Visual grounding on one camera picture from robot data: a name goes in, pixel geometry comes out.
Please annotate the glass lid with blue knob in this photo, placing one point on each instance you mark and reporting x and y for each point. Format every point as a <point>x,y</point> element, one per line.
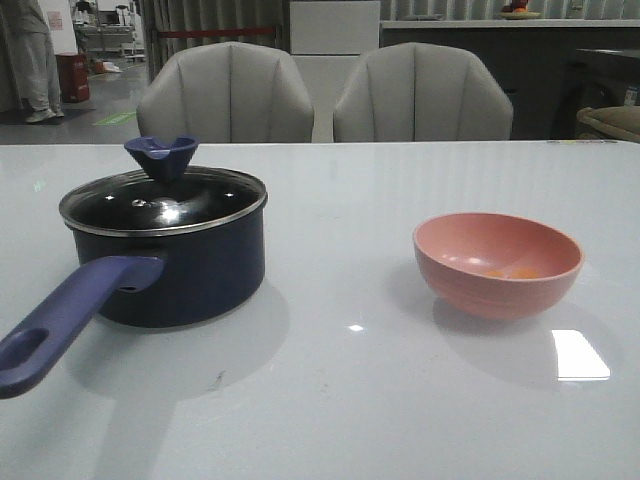
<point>167,195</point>

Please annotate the pink plastic bowl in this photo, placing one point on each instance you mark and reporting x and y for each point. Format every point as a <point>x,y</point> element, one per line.
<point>454,250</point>

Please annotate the orange ham pieces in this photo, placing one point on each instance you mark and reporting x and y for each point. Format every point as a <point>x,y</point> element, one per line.
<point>514,274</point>

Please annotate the dark blue saucepan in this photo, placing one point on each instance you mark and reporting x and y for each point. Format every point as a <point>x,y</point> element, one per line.
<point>149,282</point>

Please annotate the right grey upholstered chair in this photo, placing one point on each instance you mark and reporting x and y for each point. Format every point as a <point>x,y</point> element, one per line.
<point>417,92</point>

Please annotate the grey upholstered chair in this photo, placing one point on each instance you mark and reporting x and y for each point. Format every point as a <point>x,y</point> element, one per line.
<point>417,92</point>
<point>228,92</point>

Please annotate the left grey upholstered chair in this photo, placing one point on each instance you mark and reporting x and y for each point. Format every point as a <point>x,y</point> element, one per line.
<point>228,92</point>

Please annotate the white cabinet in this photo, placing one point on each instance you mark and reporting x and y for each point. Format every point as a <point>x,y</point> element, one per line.
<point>326,38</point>

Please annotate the dark grey counter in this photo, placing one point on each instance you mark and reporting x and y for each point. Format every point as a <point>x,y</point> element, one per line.
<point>526,57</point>

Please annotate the fruit plate on counter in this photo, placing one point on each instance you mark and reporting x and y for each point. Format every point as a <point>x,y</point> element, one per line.
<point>518,10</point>

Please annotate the red trash bin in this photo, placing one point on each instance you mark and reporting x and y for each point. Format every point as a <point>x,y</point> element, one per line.
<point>73,77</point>

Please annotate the beige cushion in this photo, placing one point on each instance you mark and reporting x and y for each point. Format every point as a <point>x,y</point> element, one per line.
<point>616,123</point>

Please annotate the person in grey clothes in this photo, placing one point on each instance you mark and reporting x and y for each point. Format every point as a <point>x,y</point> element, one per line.
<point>37,60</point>

